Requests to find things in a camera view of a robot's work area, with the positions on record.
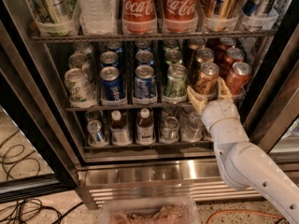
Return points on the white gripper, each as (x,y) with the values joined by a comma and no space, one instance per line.
(219,112)

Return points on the orange soda can front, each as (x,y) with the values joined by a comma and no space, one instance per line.
(207,76)

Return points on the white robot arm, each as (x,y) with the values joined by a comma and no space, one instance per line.
(241,163)

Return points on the red soda can front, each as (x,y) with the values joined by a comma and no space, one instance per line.
(237,76)

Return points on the green soda can front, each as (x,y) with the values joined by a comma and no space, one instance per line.
(175,85)

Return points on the orange can second row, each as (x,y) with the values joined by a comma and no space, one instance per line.
(201,55)

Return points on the red can second row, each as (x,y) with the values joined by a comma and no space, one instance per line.
(228,58)

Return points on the silver can bottom shelf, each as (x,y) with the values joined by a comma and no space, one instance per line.
(169,131)

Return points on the blue patterned can front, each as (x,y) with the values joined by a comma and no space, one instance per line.
(145,82)

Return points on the blue pepsi can front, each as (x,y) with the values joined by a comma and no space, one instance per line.
(111,82)

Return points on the stainless steel fridge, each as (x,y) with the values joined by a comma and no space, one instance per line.
(34,96)

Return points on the blue can bottom shelf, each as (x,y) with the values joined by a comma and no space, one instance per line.
(96,134)

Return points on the white green can front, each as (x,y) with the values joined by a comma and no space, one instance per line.
(78,85)

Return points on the green drink can top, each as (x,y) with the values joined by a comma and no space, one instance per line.
(55,13)

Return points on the small water bottle bottom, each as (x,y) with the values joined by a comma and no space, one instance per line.
(193,128)

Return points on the right tea bottle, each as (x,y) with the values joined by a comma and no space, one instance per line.
(145,127)

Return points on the tea bottle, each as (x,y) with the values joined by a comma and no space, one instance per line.
(145,127)
(119,129)

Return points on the left tea bottle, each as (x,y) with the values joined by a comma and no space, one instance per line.
(119,129)

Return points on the right coca-cola bottle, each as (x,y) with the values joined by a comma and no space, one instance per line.
(178,15)

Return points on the coca-cola bottle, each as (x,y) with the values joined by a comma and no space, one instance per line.
(138,14)
(178,15)

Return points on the left coca-cola bottle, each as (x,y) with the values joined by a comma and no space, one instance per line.
(138,14)

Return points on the clear plastic bin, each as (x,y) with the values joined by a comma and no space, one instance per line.
(163,210)

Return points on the clear water bottle top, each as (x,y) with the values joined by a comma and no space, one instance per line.
(96,17)

